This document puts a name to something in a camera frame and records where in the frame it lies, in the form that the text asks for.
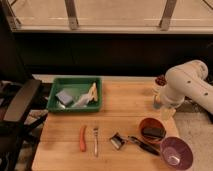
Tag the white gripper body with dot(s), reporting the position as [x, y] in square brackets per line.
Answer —
[167, 113]

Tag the white grey towel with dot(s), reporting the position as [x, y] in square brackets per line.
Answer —
[83, 100]

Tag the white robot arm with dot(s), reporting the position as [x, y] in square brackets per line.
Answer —
[188, 80]

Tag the orange bowl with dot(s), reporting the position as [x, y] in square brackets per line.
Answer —
[151, 122]

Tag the black sponge in bowl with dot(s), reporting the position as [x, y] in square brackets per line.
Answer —
[153, 132]

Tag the orange ball on cup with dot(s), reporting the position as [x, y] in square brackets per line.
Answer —
[157, 102]

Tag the cup of red items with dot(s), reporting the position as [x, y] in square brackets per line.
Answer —
[160, 81]

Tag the silver fork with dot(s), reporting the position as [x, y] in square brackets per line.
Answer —
[95, 131]

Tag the yellow banana peel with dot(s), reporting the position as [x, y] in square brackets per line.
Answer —
[94, 92]

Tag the orange carrot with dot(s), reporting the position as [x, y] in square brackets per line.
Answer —
[82, 142]

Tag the green plastic tray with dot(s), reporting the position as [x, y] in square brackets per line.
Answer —
[75, 86]

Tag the blue sponge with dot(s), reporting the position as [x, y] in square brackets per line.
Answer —
[64, 98]

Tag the black office chair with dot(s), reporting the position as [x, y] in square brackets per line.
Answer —
[13, 130]

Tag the black handled knife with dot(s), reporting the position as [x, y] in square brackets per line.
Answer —
[142, 145]

